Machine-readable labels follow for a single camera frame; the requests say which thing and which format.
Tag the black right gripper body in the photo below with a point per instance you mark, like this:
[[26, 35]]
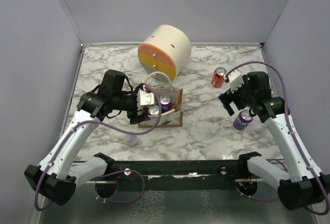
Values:
[[242, 97]]

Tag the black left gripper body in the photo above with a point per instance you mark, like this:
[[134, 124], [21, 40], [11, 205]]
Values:
[[132, 113]]

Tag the purple soda can front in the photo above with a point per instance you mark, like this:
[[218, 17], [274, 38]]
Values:
[[154, 111]]

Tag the brown canvas bag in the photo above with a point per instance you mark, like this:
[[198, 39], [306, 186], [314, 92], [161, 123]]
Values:
[[172, 118]]

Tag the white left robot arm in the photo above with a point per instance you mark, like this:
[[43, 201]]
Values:
[[55, 177]]

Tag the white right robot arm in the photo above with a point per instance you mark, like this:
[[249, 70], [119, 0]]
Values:
[[303, 183]]

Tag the red soda can far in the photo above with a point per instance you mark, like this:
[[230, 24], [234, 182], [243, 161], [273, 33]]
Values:
[[218, 77]]

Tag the small clear plastic cup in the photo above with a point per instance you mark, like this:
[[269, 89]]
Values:
[[132, 140]]

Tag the cream cylindrical drawer cabinet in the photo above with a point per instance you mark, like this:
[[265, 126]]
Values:
[[166, 50]]

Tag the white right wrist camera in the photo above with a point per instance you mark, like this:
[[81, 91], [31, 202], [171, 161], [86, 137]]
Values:
[[235, 80]]

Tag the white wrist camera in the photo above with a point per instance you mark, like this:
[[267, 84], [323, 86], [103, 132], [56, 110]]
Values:
[[235, 80], [145, 99]]

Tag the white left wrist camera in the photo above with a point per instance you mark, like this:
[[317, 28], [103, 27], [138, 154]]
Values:
[[145, 99]]

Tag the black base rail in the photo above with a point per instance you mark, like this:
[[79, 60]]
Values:
[[172, 175]]

